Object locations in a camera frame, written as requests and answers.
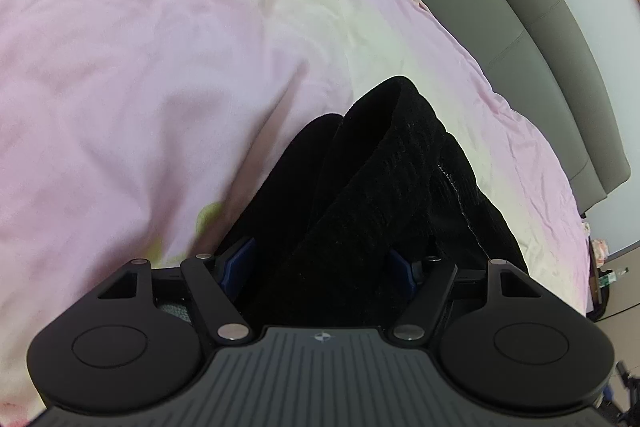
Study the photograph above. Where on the pink floral packet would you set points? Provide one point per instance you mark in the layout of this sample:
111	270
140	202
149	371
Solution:
598	252

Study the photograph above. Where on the grey padded headboard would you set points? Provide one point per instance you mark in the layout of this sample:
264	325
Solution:
510	7

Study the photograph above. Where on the small green bottle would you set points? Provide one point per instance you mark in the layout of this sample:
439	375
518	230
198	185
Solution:
608	280

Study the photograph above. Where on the black pants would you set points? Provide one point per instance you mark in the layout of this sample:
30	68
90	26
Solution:
380	207

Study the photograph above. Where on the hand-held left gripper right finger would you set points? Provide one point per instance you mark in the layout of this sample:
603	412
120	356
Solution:
400	268

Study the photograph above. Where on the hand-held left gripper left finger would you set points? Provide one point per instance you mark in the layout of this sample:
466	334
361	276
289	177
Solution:
236	263

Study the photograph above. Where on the pink floral duvet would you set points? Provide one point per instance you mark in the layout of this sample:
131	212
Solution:
190	72

